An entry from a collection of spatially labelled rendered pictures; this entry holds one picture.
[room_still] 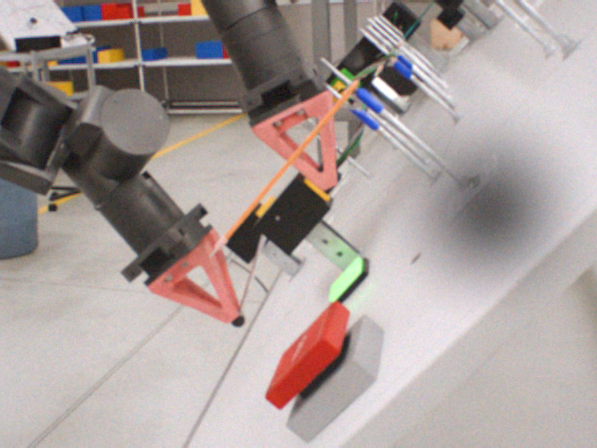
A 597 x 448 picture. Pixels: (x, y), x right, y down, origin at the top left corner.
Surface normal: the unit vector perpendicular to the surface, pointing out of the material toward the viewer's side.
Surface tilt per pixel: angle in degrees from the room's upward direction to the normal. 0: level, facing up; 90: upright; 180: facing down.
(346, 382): 90
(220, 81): 90
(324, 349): 90
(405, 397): 90
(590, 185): 48
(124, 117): 59
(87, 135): 134
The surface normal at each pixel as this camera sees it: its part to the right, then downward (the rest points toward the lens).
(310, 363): -0.18, 0.31
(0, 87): 0.81, -0.12
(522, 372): -0.05, -0.95
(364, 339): 0.62, -0.70
